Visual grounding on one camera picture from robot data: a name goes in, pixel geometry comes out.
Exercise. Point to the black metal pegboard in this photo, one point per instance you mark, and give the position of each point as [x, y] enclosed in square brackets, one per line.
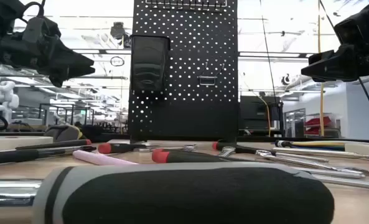
[187, 118]

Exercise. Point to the black aluminium table frame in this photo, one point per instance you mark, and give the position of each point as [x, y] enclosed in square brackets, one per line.
[311, 138]

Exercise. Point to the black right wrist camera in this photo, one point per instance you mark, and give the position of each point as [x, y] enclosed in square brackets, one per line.
[358, 25]

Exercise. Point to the pink marker pen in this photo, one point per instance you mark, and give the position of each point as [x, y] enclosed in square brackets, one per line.
[100, 158]

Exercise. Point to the red storage bin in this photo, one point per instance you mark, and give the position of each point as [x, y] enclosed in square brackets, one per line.
[318, 121]

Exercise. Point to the large black red-capped screwdriver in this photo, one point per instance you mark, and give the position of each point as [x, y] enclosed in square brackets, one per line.
[122, 148]

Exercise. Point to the slim black red-capped screwdriver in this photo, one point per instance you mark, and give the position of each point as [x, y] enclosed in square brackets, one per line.
[187, 157]

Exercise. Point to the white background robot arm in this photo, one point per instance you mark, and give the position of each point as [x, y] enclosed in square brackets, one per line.
[5, 99]

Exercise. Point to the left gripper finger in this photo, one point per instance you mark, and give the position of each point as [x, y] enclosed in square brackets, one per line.
[69, 54]
[75, 70]

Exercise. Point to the white masking tape roll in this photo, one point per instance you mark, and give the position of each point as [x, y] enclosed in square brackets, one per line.
[361, 147]

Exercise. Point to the black plastic tool cup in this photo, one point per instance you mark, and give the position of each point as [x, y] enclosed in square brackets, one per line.
[148, 62]

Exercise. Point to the black beam with light strips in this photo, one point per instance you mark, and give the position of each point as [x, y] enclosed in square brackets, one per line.
[87, 50]

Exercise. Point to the black silver rod tool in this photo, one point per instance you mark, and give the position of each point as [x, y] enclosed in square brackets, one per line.
[10, 157]

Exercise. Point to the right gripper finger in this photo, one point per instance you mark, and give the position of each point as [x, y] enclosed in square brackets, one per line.
[325, 56]
[330, 70]

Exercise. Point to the chrome bar tool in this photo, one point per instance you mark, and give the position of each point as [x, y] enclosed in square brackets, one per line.
[327, 173]
[352, 183]

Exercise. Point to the grey black work glove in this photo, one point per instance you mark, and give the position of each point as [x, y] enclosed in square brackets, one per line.
[61, 133]

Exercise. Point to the black cabinet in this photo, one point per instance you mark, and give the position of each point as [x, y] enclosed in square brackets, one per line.
[255, 112]

